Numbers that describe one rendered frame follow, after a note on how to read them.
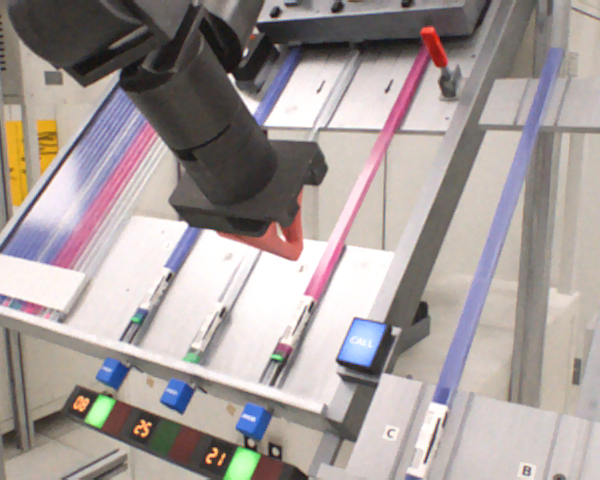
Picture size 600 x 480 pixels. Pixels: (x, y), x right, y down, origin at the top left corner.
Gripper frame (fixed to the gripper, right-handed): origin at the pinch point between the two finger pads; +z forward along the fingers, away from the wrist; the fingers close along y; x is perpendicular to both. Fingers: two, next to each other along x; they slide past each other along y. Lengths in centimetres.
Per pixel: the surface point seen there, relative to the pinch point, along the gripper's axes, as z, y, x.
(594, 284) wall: 181, 15, -110
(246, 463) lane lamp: 21.4, 9.7, 13.2
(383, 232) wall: 176, 100, -117
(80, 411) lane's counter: 21.6, 35.0, 14.4
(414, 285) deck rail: 22.2, 0.2, -10.8
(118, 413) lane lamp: 21.6, 29.1, 13.1
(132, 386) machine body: 60, 67, 1
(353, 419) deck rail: 21.1, 0.3, 5.8
